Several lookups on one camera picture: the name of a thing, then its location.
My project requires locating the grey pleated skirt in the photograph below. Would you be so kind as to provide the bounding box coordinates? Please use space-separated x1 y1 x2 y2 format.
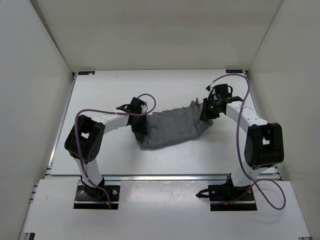
132 99 213 151

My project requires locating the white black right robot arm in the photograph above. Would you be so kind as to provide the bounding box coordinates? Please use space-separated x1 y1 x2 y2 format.
200 84 284 200

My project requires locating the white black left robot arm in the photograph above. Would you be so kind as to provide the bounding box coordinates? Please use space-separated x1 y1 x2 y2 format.
64 97 148 202

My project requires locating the right blue table label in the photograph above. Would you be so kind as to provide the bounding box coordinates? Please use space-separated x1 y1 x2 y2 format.
225 69 243 74

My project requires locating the blue table label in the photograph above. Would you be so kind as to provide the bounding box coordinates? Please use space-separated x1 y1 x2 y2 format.
225 69 243 74
77 71 95 76

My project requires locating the left blue table label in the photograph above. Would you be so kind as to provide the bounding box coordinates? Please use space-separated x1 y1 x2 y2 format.
77 71 95 76

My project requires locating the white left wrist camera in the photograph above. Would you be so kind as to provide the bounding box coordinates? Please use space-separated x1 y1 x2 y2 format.
141 102 148 114

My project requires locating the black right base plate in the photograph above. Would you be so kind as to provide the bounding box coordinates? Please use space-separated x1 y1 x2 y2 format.
195 178 257 212

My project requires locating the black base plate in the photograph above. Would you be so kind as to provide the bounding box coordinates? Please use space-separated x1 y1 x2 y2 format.
73 181 121 210
195 178 257 212

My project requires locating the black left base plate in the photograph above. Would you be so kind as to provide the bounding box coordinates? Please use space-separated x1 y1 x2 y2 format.
73 181 121 210

